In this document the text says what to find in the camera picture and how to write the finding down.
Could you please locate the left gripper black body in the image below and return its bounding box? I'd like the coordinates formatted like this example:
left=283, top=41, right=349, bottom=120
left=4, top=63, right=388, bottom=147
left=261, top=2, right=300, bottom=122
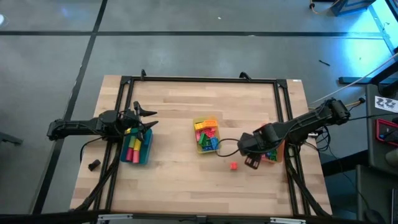
left=119, top=101, right=146, bottom=142

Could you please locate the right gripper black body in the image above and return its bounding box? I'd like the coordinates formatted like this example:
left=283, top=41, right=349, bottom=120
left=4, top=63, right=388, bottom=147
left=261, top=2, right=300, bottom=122
left=237, top=129, right=269, bottom=157

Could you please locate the teal translucent plastic bin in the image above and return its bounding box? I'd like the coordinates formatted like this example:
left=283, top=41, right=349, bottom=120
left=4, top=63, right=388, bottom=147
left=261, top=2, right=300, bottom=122
left=119, top=127, right=154, bottom=165

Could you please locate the orange translucent plastic bin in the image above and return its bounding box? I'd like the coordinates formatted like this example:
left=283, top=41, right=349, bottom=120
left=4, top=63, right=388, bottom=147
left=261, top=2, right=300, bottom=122
left=260, top=121, right=286, bottom=164

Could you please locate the yellow translucent plastic bin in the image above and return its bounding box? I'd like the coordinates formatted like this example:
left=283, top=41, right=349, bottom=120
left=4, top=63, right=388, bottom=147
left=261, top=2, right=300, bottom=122
left=192, top=116, right=222, bottom=154

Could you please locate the small dark block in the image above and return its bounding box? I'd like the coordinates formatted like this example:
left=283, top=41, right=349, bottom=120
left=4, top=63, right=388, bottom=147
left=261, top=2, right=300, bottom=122
left=88, top=159, right=102, bottom=172

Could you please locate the black cabinet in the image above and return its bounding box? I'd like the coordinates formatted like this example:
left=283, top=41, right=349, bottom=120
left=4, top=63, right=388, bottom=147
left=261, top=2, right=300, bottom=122
left=365, top=83, right=398, bottom=170

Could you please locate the black beam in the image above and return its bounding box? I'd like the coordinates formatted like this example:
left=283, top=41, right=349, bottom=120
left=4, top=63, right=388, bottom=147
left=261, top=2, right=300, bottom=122
left=338, top=60, right=398, bottom=85

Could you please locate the red-framed device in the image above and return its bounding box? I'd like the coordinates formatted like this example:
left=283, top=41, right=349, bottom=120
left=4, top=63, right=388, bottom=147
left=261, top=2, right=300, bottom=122
left=375, top=118, right=398, bottom=147

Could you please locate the white marker sheet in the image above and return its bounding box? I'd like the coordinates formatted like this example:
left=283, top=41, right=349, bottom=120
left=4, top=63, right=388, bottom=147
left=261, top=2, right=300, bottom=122
left=374, top=95, right=398, bottom=113

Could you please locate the right gripper black cable loop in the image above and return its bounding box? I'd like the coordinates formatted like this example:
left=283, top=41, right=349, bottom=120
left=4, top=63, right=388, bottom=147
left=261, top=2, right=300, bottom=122
left=215, top=138, right=249, bottom=158

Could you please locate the black arm base cable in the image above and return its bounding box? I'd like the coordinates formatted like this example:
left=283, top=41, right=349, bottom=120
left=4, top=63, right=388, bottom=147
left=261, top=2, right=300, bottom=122
left=80, top=136, right=108, bottom=164

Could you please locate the silver metal bracket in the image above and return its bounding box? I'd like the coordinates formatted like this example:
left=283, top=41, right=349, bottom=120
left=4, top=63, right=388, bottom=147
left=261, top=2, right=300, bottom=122
left=98, top=213, right=134, bottom=224
left=269, top=217, right=307, bottom=224

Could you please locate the yellow cable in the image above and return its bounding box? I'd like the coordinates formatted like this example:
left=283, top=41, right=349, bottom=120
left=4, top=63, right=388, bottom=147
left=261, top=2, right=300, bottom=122
left=345, top=98, right=366, bottom=108

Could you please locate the white cable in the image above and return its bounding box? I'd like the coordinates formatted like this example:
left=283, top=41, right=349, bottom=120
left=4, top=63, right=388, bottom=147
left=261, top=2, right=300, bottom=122
left=307, top=52, right=398, bottom=106

